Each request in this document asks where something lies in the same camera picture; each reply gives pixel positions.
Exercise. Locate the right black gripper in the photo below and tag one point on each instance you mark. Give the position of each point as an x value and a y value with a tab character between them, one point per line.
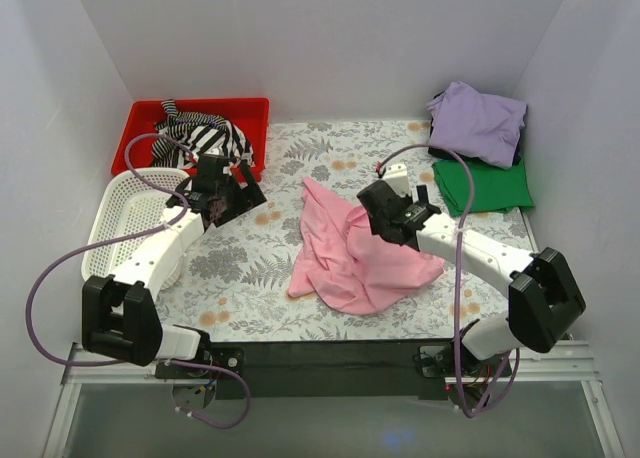
383	213

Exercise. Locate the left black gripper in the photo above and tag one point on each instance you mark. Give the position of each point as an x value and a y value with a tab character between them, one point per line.
245	189

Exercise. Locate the pink t shirt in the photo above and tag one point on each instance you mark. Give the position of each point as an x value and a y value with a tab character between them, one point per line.
350	269

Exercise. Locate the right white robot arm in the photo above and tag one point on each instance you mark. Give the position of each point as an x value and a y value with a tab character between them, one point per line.
544	300

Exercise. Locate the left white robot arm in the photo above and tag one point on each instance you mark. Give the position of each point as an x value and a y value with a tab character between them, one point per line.
119	316

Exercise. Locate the folded green shirt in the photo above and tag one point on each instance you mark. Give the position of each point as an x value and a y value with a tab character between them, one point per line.
496	189

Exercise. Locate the black white striped shirt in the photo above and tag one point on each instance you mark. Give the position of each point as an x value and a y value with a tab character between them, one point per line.
189	134

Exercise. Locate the floral table mat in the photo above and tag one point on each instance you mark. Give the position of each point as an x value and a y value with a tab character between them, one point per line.
234	281

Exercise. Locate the red plastic bin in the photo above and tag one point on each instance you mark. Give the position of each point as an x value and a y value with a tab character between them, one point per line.
249	114

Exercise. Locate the folded purple shirt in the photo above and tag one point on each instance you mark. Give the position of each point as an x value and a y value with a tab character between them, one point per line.
475	123

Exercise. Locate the white plastic basket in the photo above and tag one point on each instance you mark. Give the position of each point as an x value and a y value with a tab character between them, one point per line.
120	223

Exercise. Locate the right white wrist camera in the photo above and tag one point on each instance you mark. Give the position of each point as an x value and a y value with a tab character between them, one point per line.
396	176

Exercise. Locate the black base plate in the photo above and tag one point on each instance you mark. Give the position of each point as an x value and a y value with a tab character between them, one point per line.
365	368

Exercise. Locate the aluminium rail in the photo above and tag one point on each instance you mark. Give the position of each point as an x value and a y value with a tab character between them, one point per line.
569	361

